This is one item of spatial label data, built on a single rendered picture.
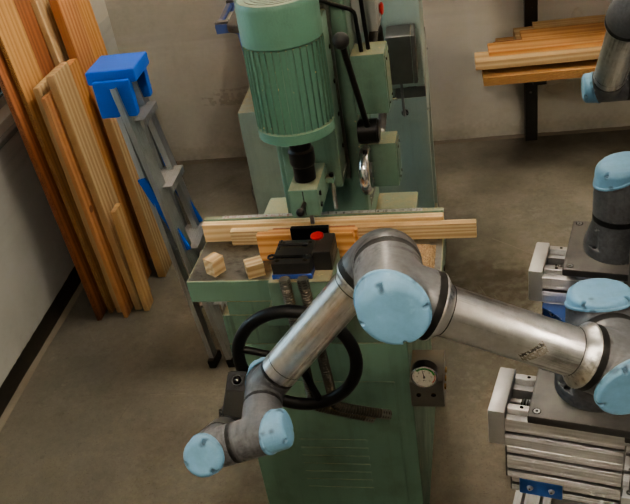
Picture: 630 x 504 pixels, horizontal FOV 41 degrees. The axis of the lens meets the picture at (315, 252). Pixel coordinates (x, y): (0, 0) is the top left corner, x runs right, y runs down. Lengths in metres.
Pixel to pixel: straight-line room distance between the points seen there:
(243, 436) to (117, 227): 1.95
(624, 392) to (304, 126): 0.85
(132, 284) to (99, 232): 0.28
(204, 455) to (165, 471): 1.31
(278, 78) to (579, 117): 2.93
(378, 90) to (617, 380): 0.94
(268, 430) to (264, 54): 0.76
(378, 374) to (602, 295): 0.70
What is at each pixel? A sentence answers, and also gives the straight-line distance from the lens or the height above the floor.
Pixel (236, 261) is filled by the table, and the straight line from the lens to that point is 2.04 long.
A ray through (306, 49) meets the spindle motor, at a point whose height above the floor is 1.40.
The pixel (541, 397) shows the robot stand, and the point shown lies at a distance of 1.70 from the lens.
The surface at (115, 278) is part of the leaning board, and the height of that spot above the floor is 0.19.
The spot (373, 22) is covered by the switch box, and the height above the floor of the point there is 1.34.
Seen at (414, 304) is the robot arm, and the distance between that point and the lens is 1.28.
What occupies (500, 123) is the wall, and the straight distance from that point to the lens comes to 4.50.
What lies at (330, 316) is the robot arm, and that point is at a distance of 1.49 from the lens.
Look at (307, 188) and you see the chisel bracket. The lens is 1.94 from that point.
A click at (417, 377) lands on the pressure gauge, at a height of 0.66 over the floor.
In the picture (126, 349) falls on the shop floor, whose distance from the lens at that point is 3.41.
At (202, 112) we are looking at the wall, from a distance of 4.60.
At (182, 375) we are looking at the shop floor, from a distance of 3.19.
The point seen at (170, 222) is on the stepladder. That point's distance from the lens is 2.85.
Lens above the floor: 1.97
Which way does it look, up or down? 32 degrees down
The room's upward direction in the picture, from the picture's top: 9 degrees counter-clockwise
